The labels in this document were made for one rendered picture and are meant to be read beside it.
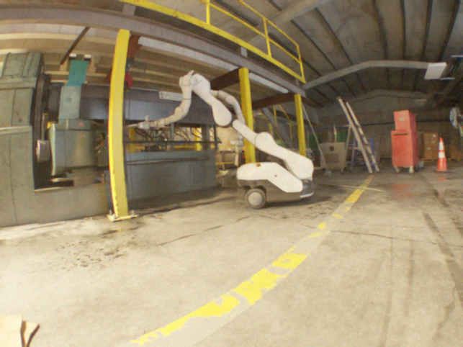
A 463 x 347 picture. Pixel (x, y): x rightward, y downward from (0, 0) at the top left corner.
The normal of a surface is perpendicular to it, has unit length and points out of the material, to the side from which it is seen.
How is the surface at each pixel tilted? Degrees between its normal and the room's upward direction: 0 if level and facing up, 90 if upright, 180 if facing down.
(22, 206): 90
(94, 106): 90
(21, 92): 90
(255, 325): 0
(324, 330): 0
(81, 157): 90
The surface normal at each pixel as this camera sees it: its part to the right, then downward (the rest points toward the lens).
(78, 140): 0.91, -0.04
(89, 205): 0.72, 0.00
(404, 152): -0.90, 0.08
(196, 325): -0.06, -1.00
